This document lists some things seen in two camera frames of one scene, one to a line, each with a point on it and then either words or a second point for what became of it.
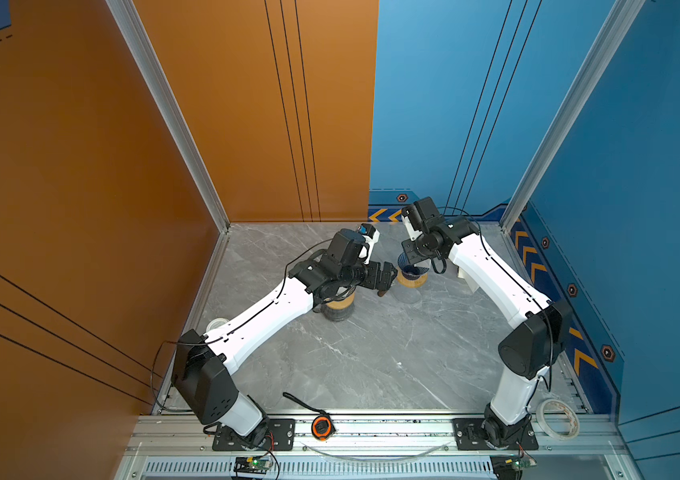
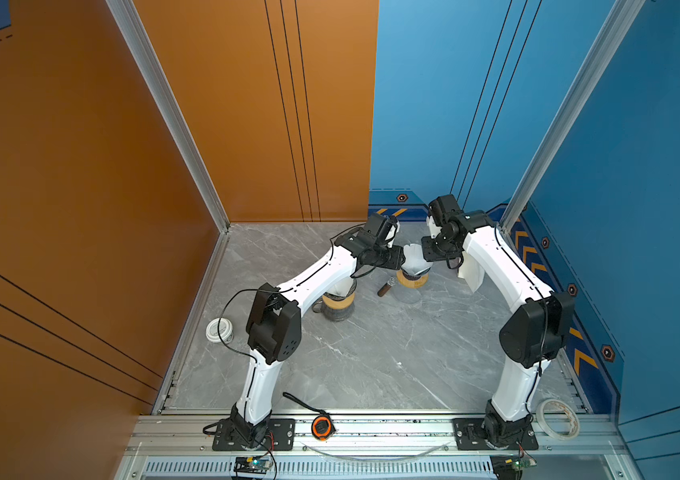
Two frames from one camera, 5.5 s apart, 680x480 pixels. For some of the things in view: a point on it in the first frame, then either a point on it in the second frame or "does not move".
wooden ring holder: x=411 y=283 does not move
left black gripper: x=384 y=277 -> x=395 y=260
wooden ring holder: x=341 y=304 does not move
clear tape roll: x=547 y=429 does not move
